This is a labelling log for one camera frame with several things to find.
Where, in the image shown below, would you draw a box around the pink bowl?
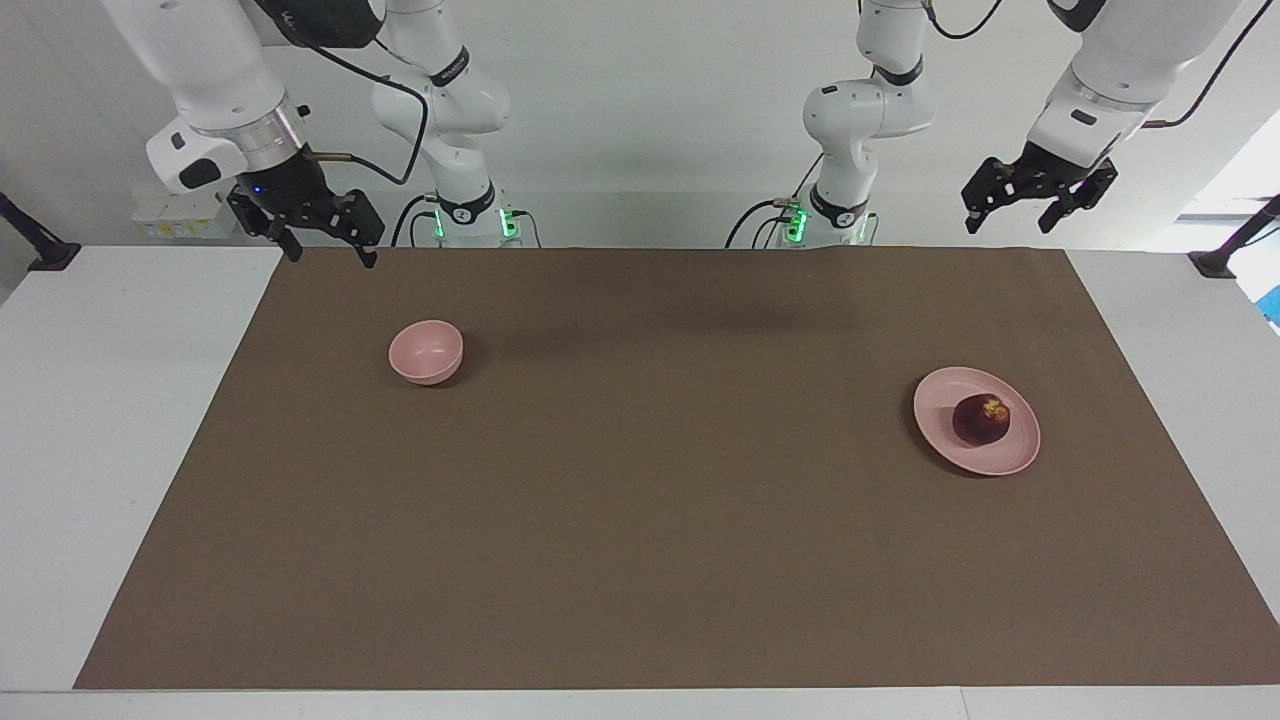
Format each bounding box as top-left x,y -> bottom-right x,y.
388,319 -> 465,387

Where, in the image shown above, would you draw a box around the pink plate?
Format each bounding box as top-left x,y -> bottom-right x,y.
912,366 -> 1042,477

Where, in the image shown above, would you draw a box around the black camera stand clamp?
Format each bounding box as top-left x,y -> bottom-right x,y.
1188,195 -> 1280,279
0,192 -> 83,273

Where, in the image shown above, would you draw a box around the brown table mat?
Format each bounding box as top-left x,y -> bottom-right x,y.
73,246 -> 1280,691

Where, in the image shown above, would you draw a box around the white socket boxes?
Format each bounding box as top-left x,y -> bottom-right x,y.
132,195 -> 241,239

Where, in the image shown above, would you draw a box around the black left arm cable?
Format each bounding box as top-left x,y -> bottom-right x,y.
925,0 -> 1271,129

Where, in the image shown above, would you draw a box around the dark red apple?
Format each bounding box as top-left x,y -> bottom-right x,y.
951,393 -> 1012,448

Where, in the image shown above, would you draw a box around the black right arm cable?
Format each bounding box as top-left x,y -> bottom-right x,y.
300,38 -> 431,187

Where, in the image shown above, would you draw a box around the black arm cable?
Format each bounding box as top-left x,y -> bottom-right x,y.
925,0 -> 1271,129
300,38 -> 431,187

